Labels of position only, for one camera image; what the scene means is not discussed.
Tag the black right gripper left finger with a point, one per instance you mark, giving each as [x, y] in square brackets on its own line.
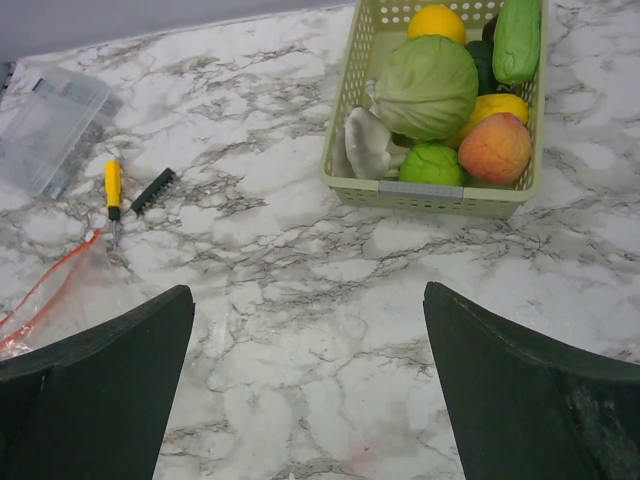
[96, 404]

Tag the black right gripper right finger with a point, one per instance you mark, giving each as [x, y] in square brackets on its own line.
[523, 405]

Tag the clear zip bag orange zipper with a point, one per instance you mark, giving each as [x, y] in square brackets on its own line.
[80, 291]

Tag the peach toy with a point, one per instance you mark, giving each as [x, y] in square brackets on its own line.
[497, 150]

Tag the grey oyster mushroom toy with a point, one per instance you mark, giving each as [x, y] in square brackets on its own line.
[364, 148]

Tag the green cucumber toy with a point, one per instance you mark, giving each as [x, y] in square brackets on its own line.
[517, 41]

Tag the black bit holder strip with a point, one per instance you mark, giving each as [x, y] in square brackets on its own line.
[156, 187]

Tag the small bright green vegetable toy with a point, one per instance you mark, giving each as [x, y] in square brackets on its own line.
[432, 163]

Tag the clear plastic organizer box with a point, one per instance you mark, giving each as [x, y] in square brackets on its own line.
[56, 130]

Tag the yellow banana toy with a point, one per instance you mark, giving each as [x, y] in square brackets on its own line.
[485, 106]

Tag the green cabbage toy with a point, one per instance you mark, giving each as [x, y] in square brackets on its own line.
[428, 88]

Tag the yellow round fruit toy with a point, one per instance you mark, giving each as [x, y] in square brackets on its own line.
[437, 20]

